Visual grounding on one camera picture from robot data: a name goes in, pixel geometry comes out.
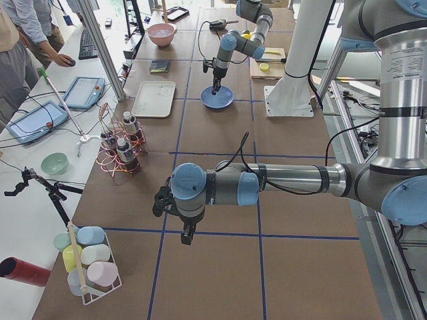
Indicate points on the yellow cup in rack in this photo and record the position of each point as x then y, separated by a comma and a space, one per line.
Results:
69, 259

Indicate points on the near blue teach pendant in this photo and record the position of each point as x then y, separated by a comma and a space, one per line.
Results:
37, 123

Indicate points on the black small tripod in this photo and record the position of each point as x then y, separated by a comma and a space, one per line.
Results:
54, 191

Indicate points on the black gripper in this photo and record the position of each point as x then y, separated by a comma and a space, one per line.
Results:
187, 221
219, 72

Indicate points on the blue cup in rack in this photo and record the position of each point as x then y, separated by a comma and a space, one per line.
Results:
90, 235

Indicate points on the blue plate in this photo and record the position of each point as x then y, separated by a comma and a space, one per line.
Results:
223, 98

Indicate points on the yellow plastic knife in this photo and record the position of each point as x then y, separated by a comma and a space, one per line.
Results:
269, 51

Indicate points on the bottle white cap bottom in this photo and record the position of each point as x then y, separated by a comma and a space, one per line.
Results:
131, 126

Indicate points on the white stick green tip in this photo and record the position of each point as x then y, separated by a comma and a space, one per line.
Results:
84, 137

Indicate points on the wooden rack handle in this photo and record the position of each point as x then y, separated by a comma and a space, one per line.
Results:
83, 285

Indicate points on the wooden cutting board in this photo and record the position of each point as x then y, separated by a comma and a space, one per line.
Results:
270, 66

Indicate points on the grey yellow folded cloth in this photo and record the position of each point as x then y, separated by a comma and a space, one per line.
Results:
159, 66

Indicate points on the person in blue shirt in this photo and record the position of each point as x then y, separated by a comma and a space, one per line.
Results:
34, 20

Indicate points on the bottle white cap right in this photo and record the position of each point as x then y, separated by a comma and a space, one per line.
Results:
108, 139

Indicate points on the mint green cup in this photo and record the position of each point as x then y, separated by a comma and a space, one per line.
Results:
62, 240

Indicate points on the white cup in rack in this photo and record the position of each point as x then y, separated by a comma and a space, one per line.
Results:
93, 253

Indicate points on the lemon half slice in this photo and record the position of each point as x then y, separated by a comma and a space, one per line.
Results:
264, 67

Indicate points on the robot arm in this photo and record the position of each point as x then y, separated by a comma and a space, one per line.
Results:
251, 45
393, 184

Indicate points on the aluminium frame post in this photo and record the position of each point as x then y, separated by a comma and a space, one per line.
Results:
86, 11

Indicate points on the red cylinder tube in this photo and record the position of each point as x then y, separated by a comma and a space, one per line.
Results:
22, 271

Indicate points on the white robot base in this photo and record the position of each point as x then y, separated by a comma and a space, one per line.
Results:
291, 97

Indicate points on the bottle white cap left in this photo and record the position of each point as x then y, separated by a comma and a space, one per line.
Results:
126, 155

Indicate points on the cream bear tray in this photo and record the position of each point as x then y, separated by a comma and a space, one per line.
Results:
154, 99

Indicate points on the light blue lower cup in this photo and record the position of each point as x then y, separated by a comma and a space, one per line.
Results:
74, 284

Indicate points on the wooden stand pole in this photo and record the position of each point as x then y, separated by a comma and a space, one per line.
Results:
164, 9

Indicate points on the black keyboard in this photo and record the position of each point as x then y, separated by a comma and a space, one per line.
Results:
87, 49

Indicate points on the black frying pan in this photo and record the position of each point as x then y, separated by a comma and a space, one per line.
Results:
221, 23

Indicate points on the mint green bowl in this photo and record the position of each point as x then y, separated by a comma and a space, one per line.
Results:
55, 164

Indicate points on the bottle white cap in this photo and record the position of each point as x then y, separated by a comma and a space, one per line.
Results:
131, 126
126, 155
108, 139

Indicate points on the far blue teach pendant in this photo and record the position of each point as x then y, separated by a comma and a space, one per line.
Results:
84, 92

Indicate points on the blue teach pendant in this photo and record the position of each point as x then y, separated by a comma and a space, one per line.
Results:
84, 92
37, 123

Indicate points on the person in beige vest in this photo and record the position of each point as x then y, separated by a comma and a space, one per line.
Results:
18, 75

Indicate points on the copper wire bottle rack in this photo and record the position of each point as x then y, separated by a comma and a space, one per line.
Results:
111, 163

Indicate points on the person's hand on mouse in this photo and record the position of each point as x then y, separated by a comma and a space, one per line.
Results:
61, 59

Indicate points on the white wire rack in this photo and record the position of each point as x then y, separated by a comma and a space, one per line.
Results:
96, 292

